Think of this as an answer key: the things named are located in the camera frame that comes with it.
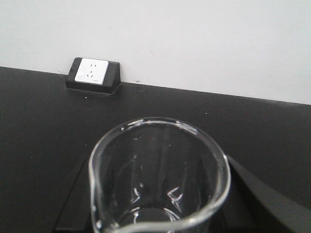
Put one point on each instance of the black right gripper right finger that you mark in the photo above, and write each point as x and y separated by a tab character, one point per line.
254	207

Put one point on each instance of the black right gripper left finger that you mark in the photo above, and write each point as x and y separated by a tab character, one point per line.
76	214

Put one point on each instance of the clear glass beaker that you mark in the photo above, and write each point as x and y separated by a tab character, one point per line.
156	175

